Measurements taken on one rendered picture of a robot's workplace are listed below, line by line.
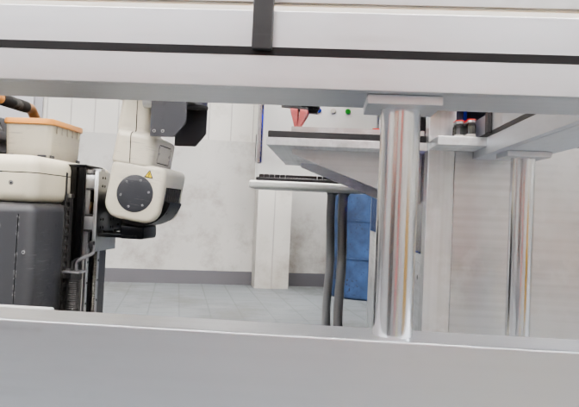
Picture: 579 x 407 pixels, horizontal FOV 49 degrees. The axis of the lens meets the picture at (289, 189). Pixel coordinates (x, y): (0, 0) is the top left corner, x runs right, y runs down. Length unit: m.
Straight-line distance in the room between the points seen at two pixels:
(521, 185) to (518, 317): 0.27
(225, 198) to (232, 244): 0.42
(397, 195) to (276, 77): 0.20
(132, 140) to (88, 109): 4.04
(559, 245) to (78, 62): 1.21
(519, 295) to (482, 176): 0.34
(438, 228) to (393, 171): 0.81
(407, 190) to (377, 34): 0.19
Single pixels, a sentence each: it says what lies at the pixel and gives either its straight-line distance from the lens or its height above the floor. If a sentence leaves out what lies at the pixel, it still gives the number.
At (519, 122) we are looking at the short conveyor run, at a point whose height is 0.88.
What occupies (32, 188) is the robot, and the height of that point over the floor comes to 0.72.
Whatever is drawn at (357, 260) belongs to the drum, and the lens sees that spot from 5.12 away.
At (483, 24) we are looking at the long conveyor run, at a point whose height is 0.92.
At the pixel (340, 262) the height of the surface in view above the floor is 0.49.
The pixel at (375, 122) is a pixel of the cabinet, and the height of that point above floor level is 1.07.
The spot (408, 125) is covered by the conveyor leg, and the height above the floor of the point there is 0.81.
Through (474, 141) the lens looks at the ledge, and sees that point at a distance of 1.47.
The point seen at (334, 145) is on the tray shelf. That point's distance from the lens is 1.58.
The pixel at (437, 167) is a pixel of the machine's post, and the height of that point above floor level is 0.82.
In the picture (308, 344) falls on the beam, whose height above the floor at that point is 0.54.
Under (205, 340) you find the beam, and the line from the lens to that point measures 0.79.
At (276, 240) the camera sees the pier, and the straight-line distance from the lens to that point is 5.58.
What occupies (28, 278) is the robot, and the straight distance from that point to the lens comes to 1.77.
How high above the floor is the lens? 0.70
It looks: 2 degrees up
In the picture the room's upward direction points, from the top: 3 degrees clockwise
